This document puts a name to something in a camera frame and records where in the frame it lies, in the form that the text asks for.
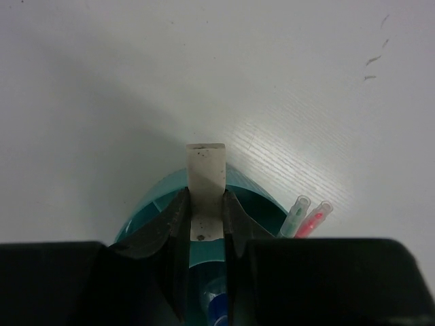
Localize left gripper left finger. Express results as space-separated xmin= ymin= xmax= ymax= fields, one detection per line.
xmin=110 ymin=188 xmax=190 ymax=323

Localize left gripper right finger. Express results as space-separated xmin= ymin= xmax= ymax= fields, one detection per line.
xmin=222 ymin=190 xmax=279 ymax=325

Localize green pen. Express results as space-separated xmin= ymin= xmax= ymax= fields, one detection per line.
xmin=277 ymin=195 xmax=311 ymax=238

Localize clear blue-capped glue bottle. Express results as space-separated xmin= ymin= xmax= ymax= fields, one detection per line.
xmin=200 ymin=276 xmax=228 ymax=326

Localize grey white eraser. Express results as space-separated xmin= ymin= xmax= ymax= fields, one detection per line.
xmin=186 ymin=143 xmax=226 ymax=242

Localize red pen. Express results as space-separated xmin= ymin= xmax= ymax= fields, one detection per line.
xmin=294 ymin=201 xmax=333 ymax=238

